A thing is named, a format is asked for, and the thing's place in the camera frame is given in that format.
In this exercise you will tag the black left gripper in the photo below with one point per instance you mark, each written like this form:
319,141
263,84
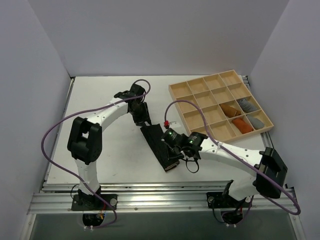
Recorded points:
142,119

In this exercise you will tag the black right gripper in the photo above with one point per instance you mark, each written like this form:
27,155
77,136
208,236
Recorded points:
172,151

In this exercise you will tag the black pinstriped underwear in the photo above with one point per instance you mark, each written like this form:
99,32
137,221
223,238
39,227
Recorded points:
165,156

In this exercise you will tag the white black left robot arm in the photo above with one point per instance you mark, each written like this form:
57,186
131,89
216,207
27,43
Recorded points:
85,141

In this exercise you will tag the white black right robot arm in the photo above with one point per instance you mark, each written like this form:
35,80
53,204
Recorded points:
266,171

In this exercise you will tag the brown rolled cloth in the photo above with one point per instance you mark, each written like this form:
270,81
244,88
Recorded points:
230,111

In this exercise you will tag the wooden compartment tray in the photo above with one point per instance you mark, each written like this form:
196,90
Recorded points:
198,104

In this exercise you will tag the orange rolled cloth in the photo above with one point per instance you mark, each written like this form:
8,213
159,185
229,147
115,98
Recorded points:
242,126

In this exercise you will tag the grey striped rolled cloth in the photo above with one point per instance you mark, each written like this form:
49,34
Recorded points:
246,106

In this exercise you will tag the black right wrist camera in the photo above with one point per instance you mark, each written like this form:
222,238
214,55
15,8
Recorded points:
173,139

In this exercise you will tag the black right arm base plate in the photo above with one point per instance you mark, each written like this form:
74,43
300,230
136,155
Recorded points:
219,200

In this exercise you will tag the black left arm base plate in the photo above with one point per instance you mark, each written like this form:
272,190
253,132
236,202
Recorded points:
92,203

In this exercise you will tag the aluminium rail frame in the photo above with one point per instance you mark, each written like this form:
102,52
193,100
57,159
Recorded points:
152,204

